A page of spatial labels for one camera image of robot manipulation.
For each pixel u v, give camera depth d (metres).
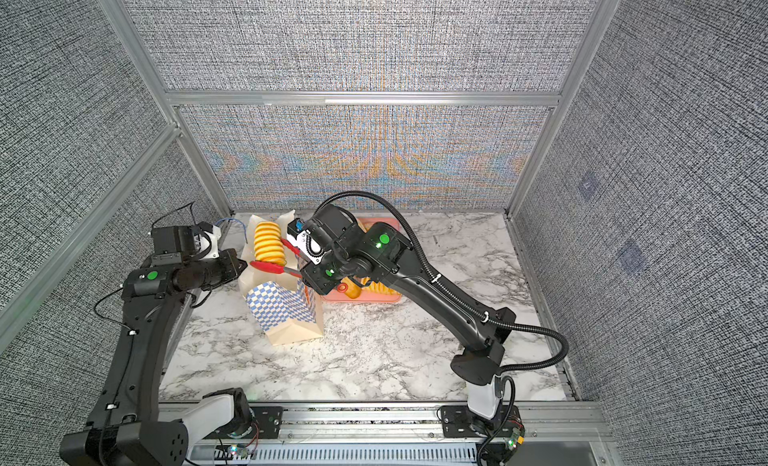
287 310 0.78
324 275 0.54
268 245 0.70
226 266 0.64
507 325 0.42
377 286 0.95
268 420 0.74
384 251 0.43
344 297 0.95
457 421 0.73
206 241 0.60
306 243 0.54
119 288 0.49
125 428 0.36
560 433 0.73
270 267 0.66
